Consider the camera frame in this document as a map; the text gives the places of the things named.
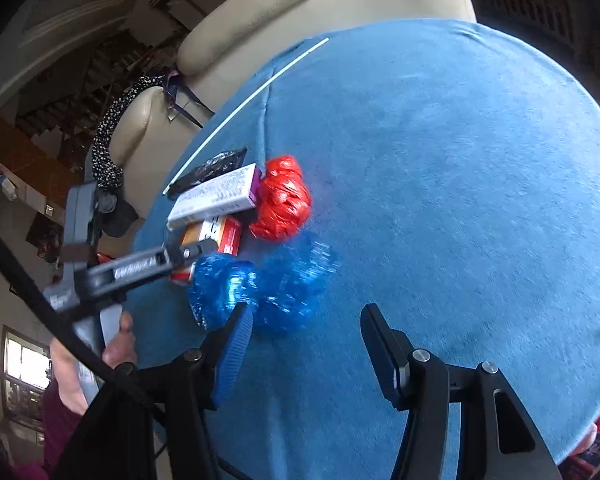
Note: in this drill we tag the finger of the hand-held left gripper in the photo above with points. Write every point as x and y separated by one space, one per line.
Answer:
200 251

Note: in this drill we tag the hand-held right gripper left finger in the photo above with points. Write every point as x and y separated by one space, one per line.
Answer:
235 345

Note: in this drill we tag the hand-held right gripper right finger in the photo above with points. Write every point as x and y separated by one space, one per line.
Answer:
382 352

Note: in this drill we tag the orange cardboard box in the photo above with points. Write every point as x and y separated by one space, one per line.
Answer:
220 235

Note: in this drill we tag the blue plastic bag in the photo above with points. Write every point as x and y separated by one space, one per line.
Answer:
215 285
290 285

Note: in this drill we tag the black plastic bag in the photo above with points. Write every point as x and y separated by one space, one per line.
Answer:
215 165

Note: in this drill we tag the person's left forearm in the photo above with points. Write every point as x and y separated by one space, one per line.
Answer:
70 375

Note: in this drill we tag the person's left hand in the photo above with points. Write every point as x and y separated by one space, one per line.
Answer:
120 350

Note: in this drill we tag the white box with purple end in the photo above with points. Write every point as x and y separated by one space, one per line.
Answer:
210 200

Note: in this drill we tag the dark grey clothing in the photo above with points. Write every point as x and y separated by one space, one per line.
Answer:
117 215

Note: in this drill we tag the crumpled red plastic bag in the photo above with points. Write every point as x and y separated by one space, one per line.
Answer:
280 200

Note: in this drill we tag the bright window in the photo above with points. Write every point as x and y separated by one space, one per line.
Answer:
25 360

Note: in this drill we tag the black white spotted cloth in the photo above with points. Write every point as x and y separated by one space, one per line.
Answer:
110 125

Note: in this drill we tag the thin white stick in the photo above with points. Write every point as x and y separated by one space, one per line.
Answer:
269 86

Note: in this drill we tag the wooden staircase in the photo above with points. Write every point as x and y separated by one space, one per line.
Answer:
80 90

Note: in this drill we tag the blue tablecloth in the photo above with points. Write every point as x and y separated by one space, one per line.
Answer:
430 160

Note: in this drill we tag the cream leather sofa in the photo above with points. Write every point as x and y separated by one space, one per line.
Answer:
260 25

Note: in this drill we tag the dark wooden lattice cabinet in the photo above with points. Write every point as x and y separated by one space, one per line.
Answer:
530 0

